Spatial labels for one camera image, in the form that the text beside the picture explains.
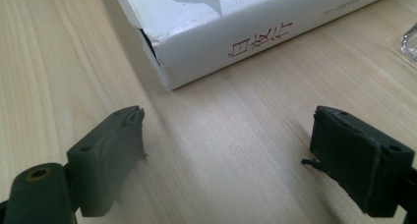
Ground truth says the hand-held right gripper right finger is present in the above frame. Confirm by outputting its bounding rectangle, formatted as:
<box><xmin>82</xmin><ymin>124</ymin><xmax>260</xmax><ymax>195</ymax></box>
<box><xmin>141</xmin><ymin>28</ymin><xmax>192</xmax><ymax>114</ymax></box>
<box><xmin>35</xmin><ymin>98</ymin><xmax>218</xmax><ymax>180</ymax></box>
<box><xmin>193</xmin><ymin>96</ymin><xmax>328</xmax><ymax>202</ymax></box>
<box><xmin>301</xmin><ymin>105</ymin><xmax>416</xmax><ymax>218</ymax></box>

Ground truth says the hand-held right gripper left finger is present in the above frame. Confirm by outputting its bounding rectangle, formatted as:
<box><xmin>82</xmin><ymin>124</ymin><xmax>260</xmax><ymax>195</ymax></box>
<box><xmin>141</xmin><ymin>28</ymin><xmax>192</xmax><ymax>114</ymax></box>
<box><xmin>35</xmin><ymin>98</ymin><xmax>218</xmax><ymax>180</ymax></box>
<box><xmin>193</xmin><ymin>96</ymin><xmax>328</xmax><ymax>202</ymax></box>
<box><xmin>66</xmin><ymin>105</ymin><xmax>149</xmax><ymax>218</ymax></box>

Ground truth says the clear plastic object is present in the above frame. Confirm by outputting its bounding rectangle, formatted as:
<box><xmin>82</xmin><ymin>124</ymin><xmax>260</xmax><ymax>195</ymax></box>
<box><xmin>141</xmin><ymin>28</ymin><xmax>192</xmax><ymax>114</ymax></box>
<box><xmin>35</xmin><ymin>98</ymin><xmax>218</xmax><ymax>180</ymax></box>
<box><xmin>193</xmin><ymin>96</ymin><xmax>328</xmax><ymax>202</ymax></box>
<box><xmin>400</xmin><ymin>23</ymin><xmax>417</xmax><ymax>69</ymax></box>

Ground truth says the white cardboard box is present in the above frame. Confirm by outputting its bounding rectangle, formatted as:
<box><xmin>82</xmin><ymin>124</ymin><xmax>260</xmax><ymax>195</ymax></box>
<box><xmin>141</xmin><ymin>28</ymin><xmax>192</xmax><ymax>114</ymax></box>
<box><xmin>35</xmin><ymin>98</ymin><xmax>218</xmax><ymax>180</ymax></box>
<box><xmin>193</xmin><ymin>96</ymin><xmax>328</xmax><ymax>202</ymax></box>
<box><xmin>110</xmin><ymin>0</ymin><xmax>406</xmax><ymax>90</ymax></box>

